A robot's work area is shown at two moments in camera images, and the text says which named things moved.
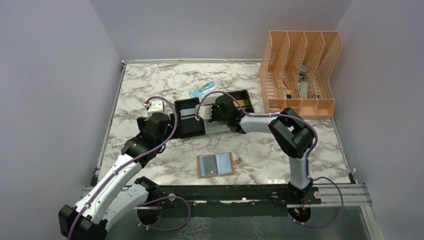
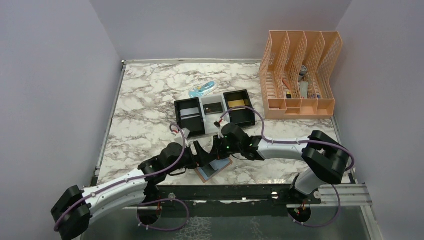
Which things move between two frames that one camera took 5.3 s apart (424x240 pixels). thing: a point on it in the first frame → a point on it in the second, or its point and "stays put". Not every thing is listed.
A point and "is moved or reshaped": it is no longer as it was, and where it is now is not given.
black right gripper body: (216, 116) → (225, 149)
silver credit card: (187, 114) stays put
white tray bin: (213, 127) stays put
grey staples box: (304, 89) stays put
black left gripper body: (169, 129) → (188, 161)
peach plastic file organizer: (296, 70) stays put
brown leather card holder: (216, 165) is moved or reshaped
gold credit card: (241, 102) stays put
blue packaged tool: (200, 91) stays put
